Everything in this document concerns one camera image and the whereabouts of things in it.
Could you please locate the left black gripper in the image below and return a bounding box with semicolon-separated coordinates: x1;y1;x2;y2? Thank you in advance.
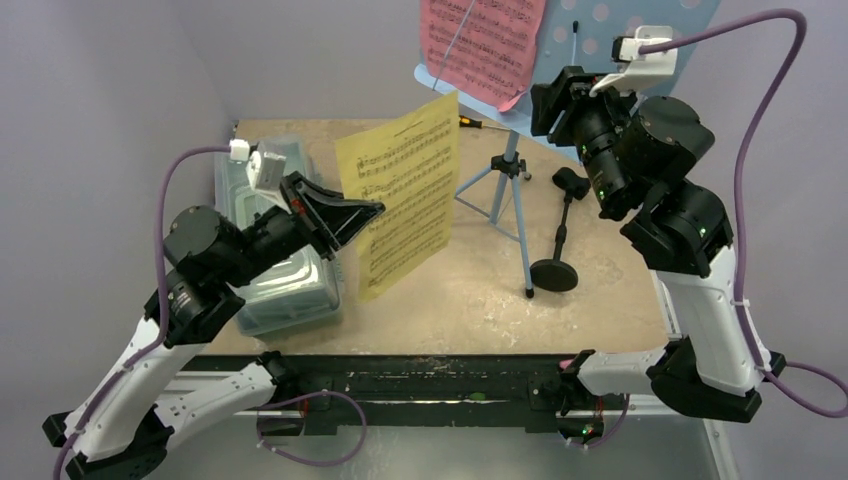
222;168;387;286

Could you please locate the yellow sheet music page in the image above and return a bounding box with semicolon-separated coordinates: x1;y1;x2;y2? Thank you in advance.
335;93;460;301

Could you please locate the pink sheet music page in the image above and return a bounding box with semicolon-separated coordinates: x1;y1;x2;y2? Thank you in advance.
419;0;546;112

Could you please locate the black microphone stand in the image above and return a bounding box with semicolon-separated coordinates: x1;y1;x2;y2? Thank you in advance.
530;167;590;292

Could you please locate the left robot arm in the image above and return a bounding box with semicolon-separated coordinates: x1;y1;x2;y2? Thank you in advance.
43;173;385;479

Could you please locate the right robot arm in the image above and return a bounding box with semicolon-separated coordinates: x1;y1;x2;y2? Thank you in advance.
529;66;786;423

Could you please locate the clear plastic storage box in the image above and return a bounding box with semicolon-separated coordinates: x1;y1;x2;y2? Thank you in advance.
214;154;342;336

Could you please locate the black yellow screwdriver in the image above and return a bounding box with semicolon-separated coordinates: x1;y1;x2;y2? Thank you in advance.
458;115;508;131

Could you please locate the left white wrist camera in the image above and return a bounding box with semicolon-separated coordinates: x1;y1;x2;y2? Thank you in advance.
229;139;286;204

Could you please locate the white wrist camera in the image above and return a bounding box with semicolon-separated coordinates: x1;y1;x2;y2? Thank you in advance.
589;25;677;97
229;139;286;204

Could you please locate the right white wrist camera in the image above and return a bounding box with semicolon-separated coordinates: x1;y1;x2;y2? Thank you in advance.
589;25;677;97

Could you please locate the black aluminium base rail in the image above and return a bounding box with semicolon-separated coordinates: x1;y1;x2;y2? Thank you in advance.
162;354;694;435

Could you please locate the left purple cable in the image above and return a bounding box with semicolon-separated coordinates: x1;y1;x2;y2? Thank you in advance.
52;145;368;480

